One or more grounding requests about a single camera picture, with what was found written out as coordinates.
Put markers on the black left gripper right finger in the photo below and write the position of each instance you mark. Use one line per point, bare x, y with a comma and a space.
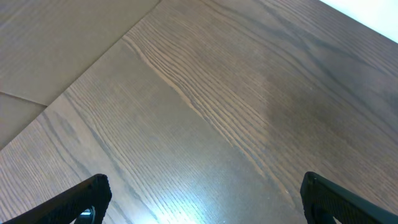
326, 202

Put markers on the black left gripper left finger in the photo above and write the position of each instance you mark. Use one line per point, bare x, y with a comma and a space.
86, 202

